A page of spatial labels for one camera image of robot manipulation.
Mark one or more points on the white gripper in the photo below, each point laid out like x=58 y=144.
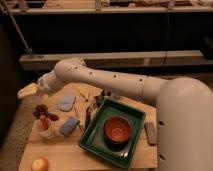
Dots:
x=48 y=83

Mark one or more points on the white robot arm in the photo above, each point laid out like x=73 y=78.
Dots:
x=184 y=108

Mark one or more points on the green plastic tray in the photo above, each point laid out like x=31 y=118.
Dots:
x=94 y=141

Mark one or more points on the dark grape bunch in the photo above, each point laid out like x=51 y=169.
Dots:
x=43 y=110

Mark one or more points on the light blue cloth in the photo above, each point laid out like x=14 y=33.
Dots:
x=66 y=102

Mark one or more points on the white cup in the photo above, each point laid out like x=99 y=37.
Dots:
x=44 y=130

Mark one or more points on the yellow banana toy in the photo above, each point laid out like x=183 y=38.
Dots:
x=84 y=91

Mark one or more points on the blue sponge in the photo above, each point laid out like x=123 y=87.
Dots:
x=67 y=128

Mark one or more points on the red apple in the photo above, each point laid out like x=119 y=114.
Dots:
x=40 y=164

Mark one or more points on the metal stand pole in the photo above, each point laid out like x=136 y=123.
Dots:
x=27 y=48

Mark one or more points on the orange bowl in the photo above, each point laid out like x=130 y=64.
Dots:
x=117 y=130

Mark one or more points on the white shelf rail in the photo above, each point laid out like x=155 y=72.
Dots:
x=119 y=59

